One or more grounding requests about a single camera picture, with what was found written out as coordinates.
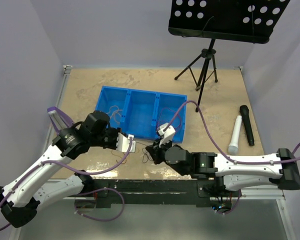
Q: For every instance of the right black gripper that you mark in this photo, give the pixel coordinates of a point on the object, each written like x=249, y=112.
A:
x=155, y=150

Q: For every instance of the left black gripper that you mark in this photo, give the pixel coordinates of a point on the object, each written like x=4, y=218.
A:
x=115, y=131

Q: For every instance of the blue three-compartment plastic bin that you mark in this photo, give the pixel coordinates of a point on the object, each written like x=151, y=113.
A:
x=138, y=112

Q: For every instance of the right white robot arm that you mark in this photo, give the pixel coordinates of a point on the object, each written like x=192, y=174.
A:
x=231, y=173

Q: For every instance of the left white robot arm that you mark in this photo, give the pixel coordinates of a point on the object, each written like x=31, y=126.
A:
x=51, y=179

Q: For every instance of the purple metronome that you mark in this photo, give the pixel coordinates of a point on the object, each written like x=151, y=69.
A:
x=59, y=119

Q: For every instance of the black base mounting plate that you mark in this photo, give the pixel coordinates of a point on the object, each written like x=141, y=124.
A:
x=156, y=192

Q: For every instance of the white microphone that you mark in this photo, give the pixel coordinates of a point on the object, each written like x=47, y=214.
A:
x=233, y=146

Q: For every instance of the black microphone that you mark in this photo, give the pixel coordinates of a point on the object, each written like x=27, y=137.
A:
x=244, y=112

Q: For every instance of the black music stand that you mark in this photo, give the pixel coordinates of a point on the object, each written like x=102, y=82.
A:
x=247, y=21

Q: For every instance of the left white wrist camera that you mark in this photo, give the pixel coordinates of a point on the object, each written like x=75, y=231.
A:
x=125, y=143

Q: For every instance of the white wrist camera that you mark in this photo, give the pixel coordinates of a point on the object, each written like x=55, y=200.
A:
x=125, y=143
x=166, y=133

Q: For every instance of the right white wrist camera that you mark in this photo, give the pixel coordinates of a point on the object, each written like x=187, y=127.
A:
x=166, y=133

